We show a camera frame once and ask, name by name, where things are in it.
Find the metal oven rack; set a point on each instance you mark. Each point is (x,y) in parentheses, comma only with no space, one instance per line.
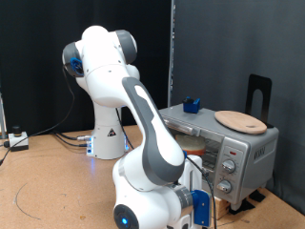
(209,159)

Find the toy bread slice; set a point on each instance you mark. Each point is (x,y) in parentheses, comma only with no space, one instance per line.
(192,143)

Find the aluminium vertical pole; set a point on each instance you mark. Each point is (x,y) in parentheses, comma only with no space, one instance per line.
(172,47)

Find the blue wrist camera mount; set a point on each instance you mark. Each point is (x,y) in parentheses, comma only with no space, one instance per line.
(201,208)

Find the black foam pad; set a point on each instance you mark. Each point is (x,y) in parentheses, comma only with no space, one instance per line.
(243,206)
(258,196)

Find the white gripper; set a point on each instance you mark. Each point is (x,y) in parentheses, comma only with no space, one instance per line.
(195,175)

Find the silver toaster oven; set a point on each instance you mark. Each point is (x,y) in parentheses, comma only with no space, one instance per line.
(260,159)

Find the black metal bookend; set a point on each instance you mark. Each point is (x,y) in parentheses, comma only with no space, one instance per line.
(265,82)

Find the grey emergency stop box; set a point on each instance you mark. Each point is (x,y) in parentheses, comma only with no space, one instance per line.
(19,140)

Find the metal stand post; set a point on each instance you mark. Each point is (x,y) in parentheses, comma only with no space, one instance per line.
(2,117)

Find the silver oven knob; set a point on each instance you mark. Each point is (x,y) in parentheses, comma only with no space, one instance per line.
(224,186)
(228,166)

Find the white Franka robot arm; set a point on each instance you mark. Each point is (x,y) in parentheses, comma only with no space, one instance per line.
(105,79)

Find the round wooden cutting board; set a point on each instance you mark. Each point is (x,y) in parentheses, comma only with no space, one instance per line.
(241,122)

